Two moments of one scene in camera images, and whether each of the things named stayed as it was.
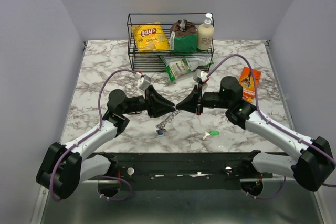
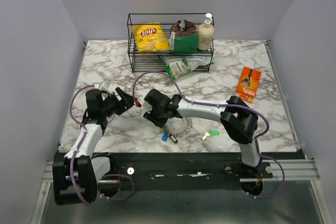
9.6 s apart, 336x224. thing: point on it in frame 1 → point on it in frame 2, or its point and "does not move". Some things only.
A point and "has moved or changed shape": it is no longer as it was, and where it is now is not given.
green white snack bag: (177, 65) does not move
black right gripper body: (208, 99) → (159, 112)
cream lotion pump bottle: (206, 33) does not move
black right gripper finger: (190, 103) → (158, 121)
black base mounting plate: (180, 170) does not move
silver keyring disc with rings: (162, 124) has moved or changed shape
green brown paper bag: (183, 36) does not move
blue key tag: (160, 132) → (165, 136)
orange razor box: (247, 82) does not move
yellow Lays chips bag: (150, 38) does not move
